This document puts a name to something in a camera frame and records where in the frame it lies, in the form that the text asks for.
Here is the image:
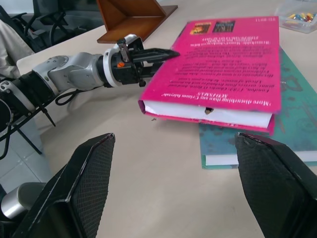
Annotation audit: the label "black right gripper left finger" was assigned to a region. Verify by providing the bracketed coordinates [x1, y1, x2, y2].
[11, 133, 115, 238]

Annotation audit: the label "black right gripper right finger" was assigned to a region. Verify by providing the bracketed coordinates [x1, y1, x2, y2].
[234, 132, 317, 238]

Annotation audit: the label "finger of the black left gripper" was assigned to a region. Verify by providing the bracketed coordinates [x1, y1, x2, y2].
[143, 61, 163, 78]
[131, 48, 181, 63]

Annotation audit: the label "pink hardcover book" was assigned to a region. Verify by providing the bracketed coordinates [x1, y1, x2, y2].
[138, 16, 282, 136]

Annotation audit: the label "wooden bookshelf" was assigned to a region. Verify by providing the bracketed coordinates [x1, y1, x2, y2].
[96, 0, 178, 44]

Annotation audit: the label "teal hardcover book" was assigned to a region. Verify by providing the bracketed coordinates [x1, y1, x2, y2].
[198, 47, 317, 170]

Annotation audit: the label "silver robot body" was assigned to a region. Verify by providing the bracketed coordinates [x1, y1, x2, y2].
[0, 182, 47, 220]

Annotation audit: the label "black office chair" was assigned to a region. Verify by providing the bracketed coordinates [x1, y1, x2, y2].
[9, 0, 105, 53]

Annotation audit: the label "person in beige clothing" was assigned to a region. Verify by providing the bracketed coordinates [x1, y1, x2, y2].
[0, 19, 35, 78]

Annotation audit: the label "clear plastic box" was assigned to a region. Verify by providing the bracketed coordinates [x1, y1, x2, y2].
[274, 0, 317, 35]

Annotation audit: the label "colourful small pieces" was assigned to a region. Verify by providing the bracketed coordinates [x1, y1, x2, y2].
[286, 11, 317, 23]

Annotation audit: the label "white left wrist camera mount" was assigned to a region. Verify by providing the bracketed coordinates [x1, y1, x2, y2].
[103, 34, 144, 88]

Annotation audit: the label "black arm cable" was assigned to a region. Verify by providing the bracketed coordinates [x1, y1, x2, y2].
[54, 88, 84, 106]

